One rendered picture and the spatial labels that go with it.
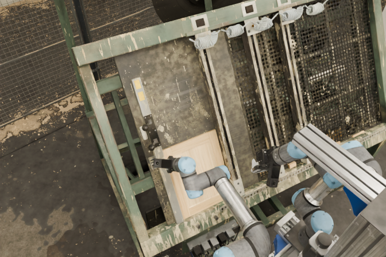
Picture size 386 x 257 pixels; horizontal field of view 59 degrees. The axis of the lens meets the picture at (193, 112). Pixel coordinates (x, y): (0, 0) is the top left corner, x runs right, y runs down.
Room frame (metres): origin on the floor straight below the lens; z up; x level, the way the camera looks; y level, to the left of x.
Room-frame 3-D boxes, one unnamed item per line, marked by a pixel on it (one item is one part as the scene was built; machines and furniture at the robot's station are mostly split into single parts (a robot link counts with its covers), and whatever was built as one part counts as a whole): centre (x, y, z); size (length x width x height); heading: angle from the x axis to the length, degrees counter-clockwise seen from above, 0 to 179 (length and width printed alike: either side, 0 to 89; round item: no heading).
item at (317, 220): (0.81, -0.70, 1.20); 0.13 x 0.12 x 0.14; 22
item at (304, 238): (0.80, -0.70, 1.09); 0.15 x 0.15 x 0.10
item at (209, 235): (0.92, -0.21, 0.69); 0.50 x 0.14 x 0.24; 119
